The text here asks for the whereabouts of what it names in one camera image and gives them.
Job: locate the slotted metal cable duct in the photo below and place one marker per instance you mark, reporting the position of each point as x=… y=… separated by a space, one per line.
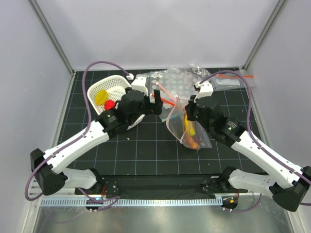
x=86 y=202

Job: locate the far labelled orange zip bag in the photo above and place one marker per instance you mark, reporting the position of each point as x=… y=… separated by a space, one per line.
x=231 y=80

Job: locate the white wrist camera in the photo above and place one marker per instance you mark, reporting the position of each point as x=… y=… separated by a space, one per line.
x=138 y=83
x=204 y=89

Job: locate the black cutting mat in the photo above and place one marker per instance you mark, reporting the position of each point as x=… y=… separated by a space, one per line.
x=149 y=148

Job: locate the red toy strawberry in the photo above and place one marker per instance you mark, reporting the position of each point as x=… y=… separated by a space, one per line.
x=109 y=104

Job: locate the pink dotted zip bag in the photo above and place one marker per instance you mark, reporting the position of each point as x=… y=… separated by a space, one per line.
x=175 y=81

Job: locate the yellow toy lemon slice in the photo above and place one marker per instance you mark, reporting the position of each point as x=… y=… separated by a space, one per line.
x=101 y=97

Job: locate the orange zipper clear bag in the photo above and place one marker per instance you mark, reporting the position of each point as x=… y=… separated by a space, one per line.
x=164 y=100

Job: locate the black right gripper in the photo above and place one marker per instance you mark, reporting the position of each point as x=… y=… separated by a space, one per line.
x=189 y=108

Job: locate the left aluminium frame post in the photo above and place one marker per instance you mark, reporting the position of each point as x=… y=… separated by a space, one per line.
x=48 y=30

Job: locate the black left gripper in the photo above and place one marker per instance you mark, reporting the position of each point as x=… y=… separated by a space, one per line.
x=153 y=108

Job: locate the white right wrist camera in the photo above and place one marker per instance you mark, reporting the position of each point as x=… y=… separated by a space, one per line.
x=204 y=89

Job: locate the yellow toy banana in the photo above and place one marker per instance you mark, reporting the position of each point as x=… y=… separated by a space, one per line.
x=188 y=126

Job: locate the blue zipper clear bag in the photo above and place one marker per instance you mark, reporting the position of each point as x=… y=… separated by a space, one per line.
x=172 y=113

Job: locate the orange maroon toy steak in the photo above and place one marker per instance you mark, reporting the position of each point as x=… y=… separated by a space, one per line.
x=189 y=142

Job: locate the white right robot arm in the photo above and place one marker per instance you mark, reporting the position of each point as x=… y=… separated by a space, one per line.
x=285 y=182

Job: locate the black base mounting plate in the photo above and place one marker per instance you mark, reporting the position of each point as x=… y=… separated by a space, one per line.
x=161 y=187

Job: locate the aluminium frame post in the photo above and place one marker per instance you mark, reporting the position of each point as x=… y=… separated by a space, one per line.
x=48 y=30
x=280 y=4

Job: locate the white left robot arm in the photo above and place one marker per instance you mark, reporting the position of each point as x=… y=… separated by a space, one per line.
x=50 y=167

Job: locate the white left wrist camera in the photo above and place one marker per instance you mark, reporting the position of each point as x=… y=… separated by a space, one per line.
x=138 y=83

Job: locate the pink zipper clear bag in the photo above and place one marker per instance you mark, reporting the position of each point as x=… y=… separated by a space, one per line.
x=176 y=128

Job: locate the white perforated plastic basket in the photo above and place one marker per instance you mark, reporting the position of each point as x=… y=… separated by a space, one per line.
x=115 y=86

